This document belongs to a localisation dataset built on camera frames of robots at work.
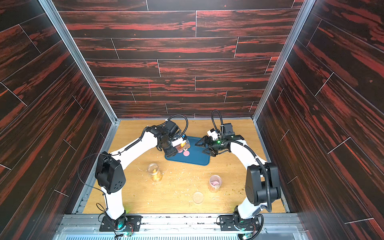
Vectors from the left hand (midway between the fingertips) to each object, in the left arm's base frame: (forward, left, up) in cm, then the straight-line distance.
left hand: (173, 149), depth 89 cm
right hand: (0, -17, +3) cm, 17 cm away
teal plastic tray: (+3, -13, -10) cm, 17 cm away
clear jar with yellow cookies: (-10, +12, -6) cm, 17 cm away
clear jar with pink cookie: (-17, -25, -7) cm, 31 cm away
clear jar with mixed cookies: (0, -6, +3) cm, 7 cm away
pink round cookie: (+4, -7, -10) cm, 13 cm away
